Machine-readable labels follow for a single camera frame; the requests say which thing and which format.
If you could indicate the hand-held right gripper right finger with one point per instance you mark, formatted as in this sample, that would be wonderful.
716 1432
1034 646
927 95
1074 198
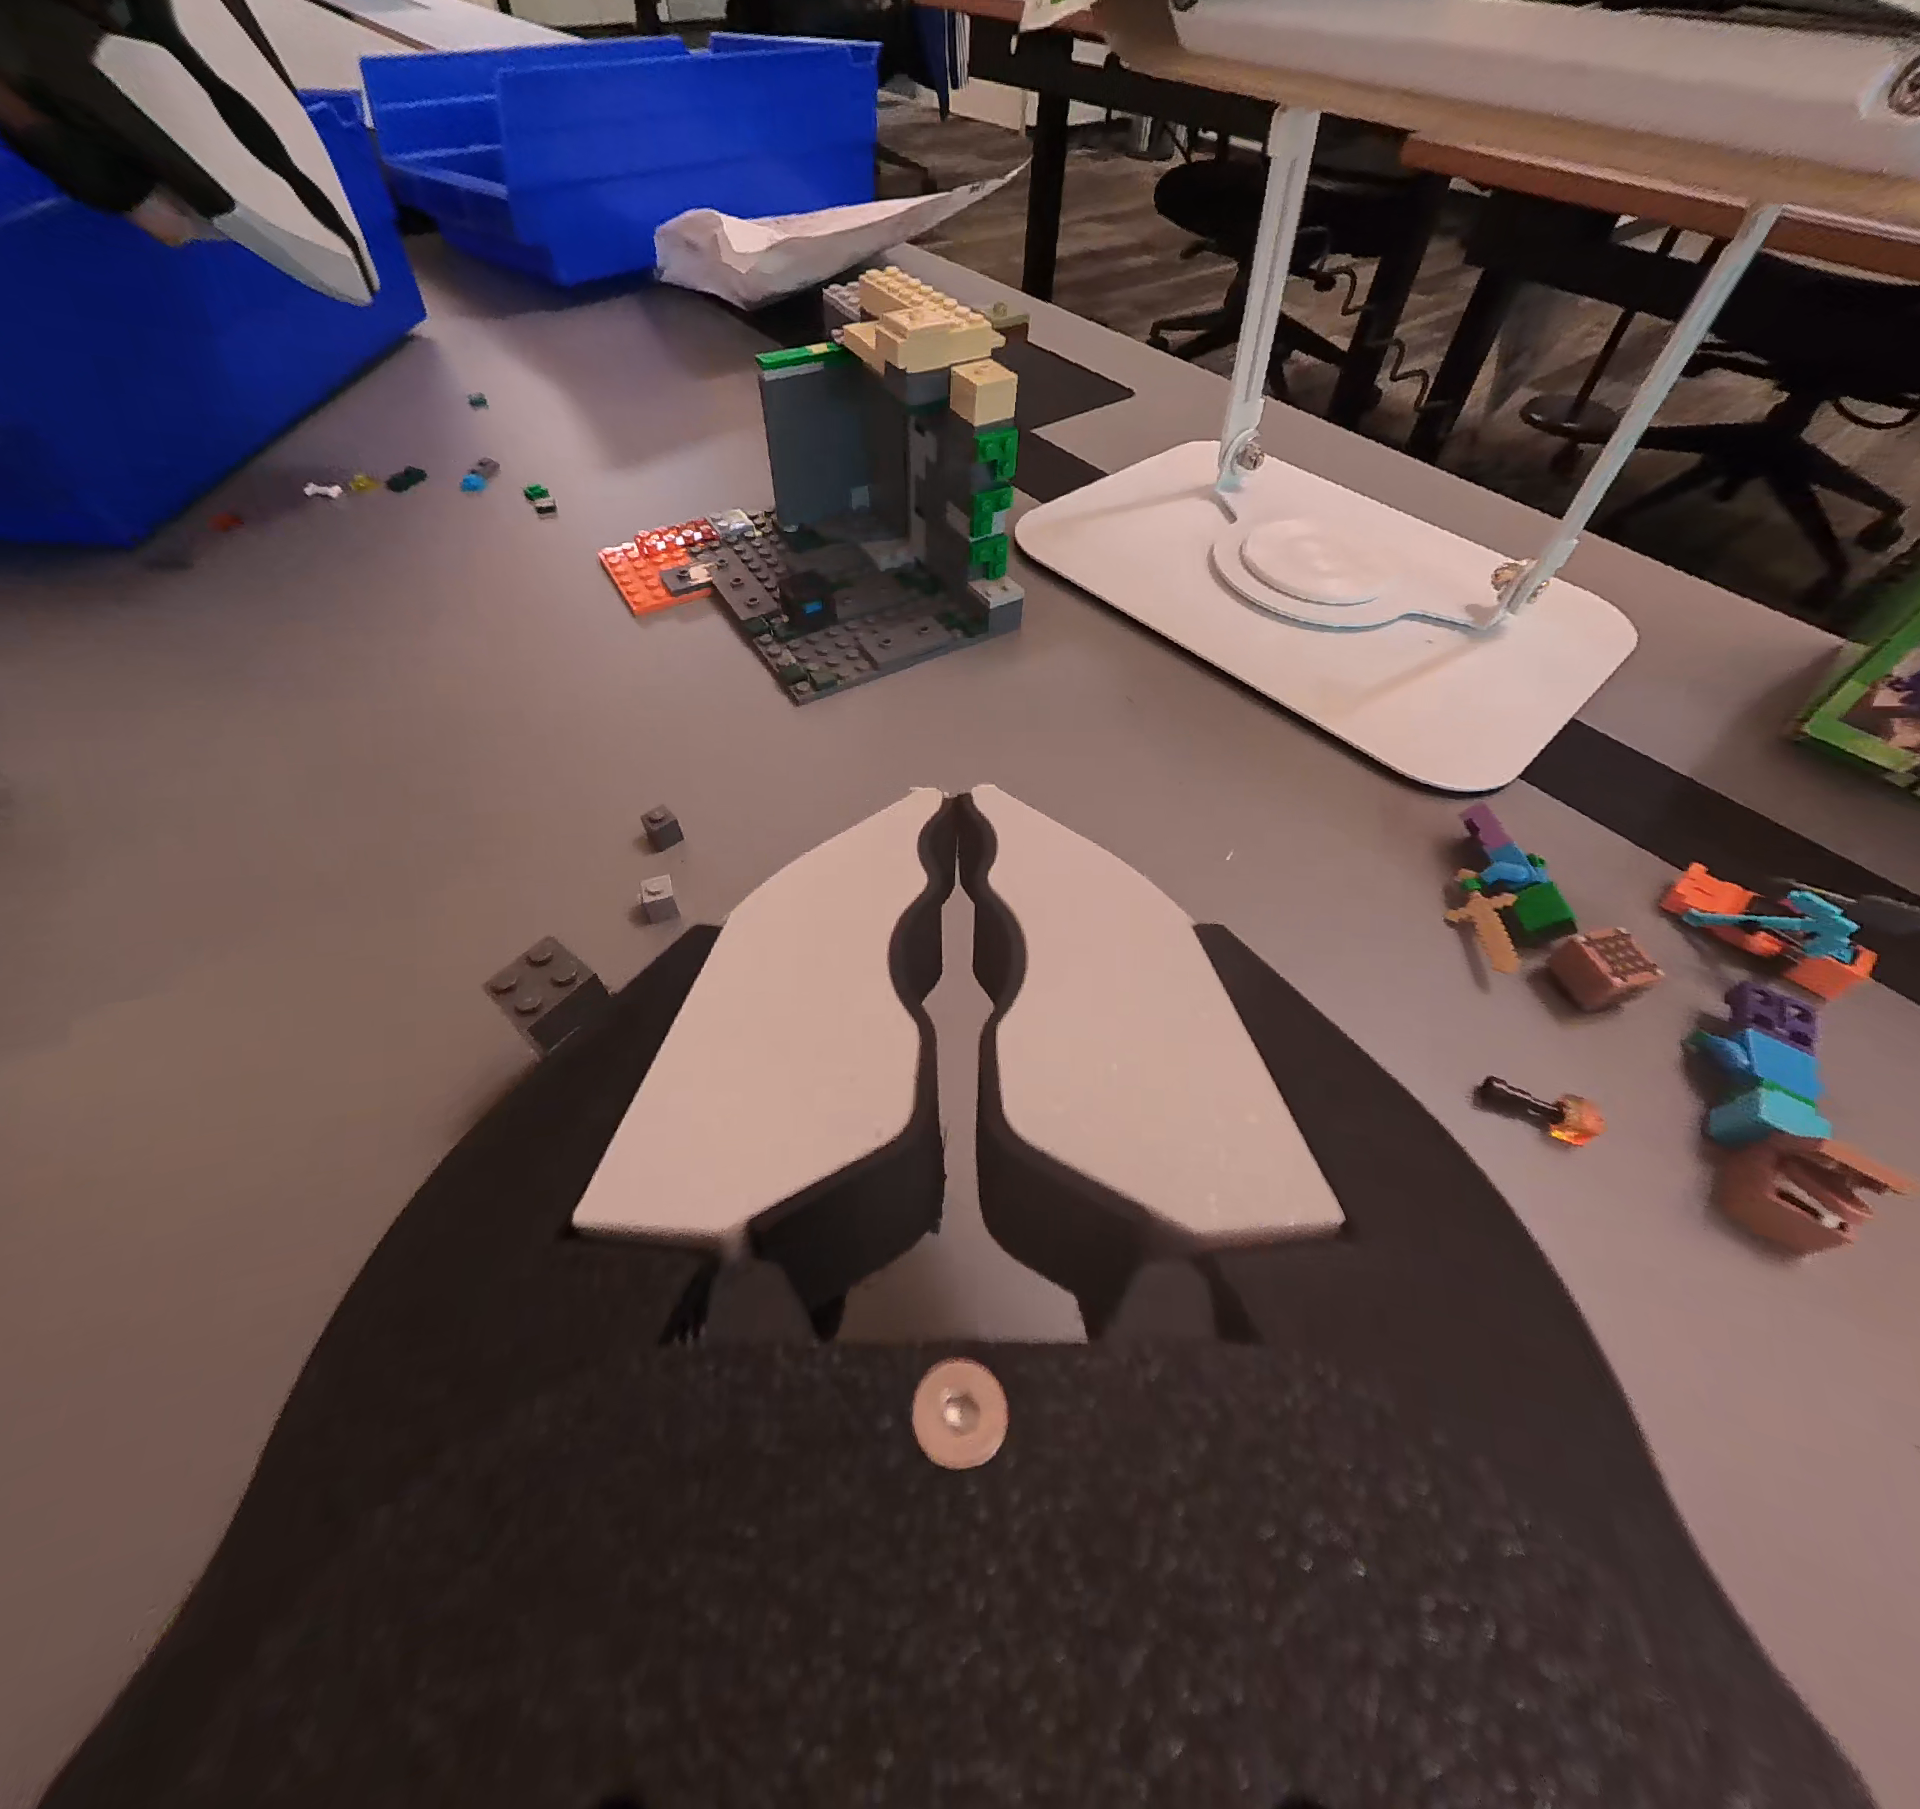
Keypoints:
1164 1059

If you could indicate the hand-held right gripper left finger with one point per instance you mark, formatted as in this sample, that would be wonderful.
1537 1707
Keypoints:
766 1059

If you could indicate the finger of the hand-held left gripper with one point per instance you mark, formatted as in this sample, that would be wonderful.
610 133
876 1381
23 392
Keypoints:
248 78
203 144

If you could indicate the small light grey brick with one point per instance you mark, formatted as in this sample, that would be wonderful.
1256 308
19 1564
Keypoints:
659 903

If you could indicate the grey brick assembly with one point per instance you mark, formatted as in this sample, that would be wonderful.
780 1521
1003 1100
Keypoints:
541 976

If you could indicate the grey desk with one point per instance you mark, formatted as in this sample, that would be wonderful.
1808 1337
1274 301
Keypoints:
377 731

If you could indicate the blue plastic storage bin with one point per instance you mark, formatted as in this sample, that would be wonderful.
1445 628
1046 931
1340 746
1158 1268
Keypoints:
180 369
631 159

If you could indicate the tan toy sword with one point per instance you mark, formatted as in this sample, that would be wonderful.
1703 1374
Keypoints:
1485 933

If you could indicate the group of tiny loose pieces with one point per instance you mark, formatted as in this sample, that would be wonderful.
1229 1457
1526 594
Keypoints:
406 478

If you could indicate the white book stand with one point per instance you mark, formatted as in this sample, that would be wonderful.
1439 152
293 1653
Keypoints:
1349 670

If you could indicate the brown toy block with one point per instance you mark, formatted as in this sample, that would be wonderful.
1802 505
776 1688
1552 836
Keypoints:
1607 971

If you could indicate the white crumpled paper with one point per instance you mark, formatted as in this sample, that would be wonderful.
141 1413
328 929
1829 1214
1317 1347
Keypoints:
780 249

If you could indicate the orange blue toy figure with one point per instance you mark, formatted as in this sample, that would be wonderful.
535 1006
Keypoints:
1711 895

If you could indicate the toy brick building model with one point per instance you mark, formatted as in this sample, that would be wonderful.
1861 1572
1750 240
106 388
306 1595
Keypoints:
842 488

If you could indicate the purple headed blue toy figure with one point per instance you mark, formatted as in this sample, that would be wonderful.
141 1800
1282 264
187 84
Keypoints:
1762 1075

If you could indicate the green toy set box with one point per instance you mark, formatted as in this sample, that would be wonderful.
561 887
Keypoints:
1875 714

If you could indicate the black office chair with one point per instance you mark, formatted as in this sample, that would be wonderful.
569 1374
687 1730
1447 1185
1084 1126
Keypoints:
1246 196
1770 399

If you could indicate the long wooden table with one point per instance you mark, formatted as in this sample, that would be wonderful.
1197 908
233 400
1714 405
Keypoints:
1649 211

